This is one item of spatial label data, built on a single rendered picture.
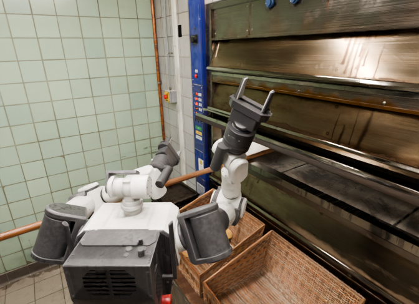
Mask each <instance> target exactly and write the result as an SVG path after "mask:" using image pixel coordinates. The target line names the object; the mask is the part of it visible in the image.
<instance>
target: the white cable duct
mask: <svg viewBox="0 0 419 304"><path fill-rule="evenodd" d="M171 16H172V26H173V46H174V56H175V76H176V95H177V105H178V125H179V135H180V150H181V174H182V175H186V172H185V151H184V140H183V118H182V107H181V86H180V65H179V53H178V32H177V21H176V0H171Z"/></svg>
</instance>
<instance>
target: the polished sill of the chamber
mask: <svg viewBox="0 0 419 304"><path fill-rule="evenodd" d="M248 168H249V169H251V170H253V171H255V172H257V173H258V174H260V175H262V176H264V177H266V178H268V179H270V180H272V181H273V182H275V183H277V184H279V185H281V186H283V187H285V188H287V189H289V190H291V191H293V192H295V193H297V194H299V195H301V196H302V197H304V198H306V199H308V200H310V201H312V202H314V203H316V204H317V205H320V206H321V207H324V208H326V209H327V210H330V211H331V212H333V213H335V214H337V215H339V216H341V217H343V218H345V219H346V220H348V221H350V222H352V223H354V224H356V225H358V226H360V227H362V228H364V229H366V230H368V231H369V232H372V233H374V234H375V235H377V236H379V237H381V238H383V239H385V240H387V241H389V242H390V243H392V244H394V245H396V246H398V247H400V248H402V249H404V250H406V251H408V252H410V253H412V254H414V255H416V256H417V257H419V237H417V236H415V235H413V234H411V233H408V232H406V231H404V230H402V229H400V228H398V227H396V226H394V225H392V224H390V223H387V222H385V221H383V220H381V219H379V218H377V217H374V216H373V215H370V214H369V213H366V212H364V211H362V210H360V209H358V208H355V207H353V206H351V205H349V204H347V203H345V202H343V201H341V200H339V199H337V198H334V197H332V196H330V195H328V194H326V193H323V192H321V191H320V190H317V189H315V188H313V187H311V186H309V185H307V184H305V183H302V182H300V181H298V180H296V179H294V178H292V177H290V176H288V175H286V174H284V173H281V172H279V171H277V170H275V169H273V168H270V167H268V166H266V165H264V164H262V163H260V162H258V161H256V160H254V159H249V160H248Z"/></svg>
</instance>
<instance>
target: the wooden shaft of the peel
mask: <svg viewBox="0 0 419 304"><path fill-rule="evenodd" d="M274 151H275V150H272V149H265V150H262V151H259V152H256V153H253V154H249V155H247V157H246V160H249V159H253V158H255V157H259V156H261V155H265V154H268V153H271V152H274ZM210 172H213V171H212V170H211V169H210V167H208V168H205V169H202V170H199V171H196V172H192V173H190V174H186V175H182V176H180V177H177V178H174V179H170V180H167V182H166V184H165V187H167V186H170V185H173V184H177V183H180V182H183V181H186V180H189V179H192V178H195V177H198V176H200V175H204V174H207V173H210ZM41 223H42V220H40V221H38V222H34V223H30V224H28V225H25V226H21V227H18V228H15V229H12V230H8V231H6V232H3V233H0V242H1V241H3V240H7V239H9V238H13V237H16V236H18V235H22V234H24V233H27V232H31V231H33V230H37V229H39V228H40V226H41Z"/></svg>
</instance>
